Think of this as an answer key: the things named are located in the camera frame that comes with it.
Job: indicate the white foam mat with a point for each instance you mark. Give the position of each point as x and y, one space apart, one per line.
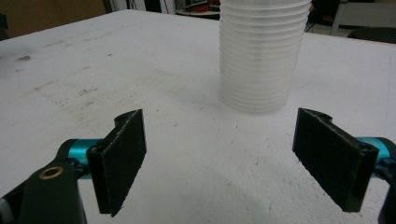
199 146

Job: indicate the stack of clear plastic cups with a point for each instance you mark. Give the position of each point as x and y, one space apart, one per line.
261 59

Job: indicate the white round table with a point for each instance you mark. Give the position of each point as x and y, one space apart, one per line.
196 13

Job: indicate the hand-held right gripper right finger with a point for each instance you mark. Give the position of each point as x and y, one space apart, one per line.
334 161

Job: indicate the brown panel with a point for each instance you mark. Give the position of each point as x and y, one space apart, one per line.
46 15

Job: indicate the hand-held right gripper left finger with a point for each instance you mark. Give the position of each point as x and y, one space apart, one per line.
116 168

